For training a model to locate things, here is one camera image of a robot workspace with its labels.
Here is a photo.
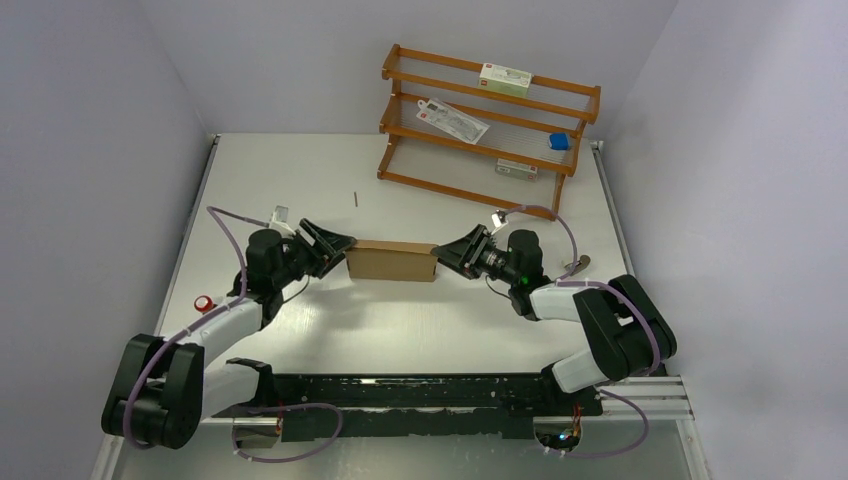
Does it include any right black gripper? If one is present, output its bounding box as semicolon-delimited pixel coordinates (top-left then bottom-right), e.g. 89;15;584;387
431;225;519;286

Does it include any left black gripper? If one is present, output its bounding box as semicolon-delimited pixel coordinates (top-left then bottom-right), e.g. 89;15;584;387
272;218;355;288

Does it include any brown cardboard box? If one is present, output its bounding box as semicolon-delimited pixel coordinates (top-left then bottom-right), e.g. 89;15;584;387
345;239;437;282

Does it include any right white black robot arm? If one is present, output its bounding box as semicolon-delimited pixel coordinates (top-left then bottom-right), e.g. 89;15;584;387
431;225;677;414

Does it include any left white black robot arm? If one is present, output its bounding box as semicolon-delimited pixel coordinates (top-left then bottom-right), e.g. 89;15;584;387
100;219;357;449

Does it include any green white box bottom shelf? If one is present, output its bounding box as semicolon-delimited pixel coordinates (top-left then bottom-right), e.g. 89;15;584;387
495;159;538;182

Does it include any green white box shelf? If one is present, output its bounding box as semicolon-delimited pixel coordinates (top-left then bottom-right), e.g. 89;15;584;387
495;159;538;182
478;63;533;98

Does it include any green white box top shelf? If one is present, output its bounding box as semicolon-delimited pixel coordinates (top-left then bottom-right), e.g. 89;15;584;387
478;63;533;98

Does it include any orange wooden shelf rack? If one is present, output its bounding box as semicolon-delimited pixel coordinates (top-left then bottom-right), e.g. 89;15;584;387
377;44;602;219

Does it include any small brown round knob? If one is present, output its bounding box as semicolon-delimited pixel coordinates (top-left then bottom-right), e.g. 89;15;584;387
563;255;591;276

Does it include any red emergency stop button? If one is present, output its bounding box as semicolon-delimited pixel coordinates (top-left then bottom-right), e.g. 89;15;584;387
193;295;217;314

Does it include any clear plastic packet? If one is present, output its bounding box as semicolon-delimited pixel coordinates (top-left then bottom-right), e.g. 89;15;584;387
416;98;490;145

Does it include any small blue object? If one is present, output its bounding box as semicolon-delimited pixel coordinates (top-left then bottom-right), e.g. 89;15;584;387
548;133;572;151

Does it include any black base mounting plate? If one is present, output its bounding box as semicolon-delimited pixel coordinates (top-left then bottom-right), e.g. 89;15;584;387
215;372;602;442

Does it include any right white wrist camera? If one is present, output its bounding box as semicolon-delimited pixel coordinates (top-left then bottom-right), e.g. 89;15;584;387
491;210;508;234

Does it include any aluminium frame rail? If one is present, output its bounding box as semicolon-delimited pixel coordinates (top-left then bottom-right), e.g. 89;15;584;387
91;377;710;479

